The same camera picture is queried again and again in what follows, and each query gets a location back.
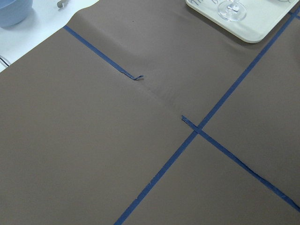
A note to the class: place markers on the cream bear serving tray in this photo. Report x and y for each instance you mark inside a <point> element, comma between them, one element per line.
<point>262,16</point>

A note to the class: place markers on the blue bowl on desk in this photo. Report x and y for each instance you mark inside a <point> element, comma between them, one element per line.
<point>14,11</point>

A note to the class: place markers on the clear wine glass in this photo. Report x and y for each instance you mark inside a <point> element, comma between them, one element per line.
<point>232,10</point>

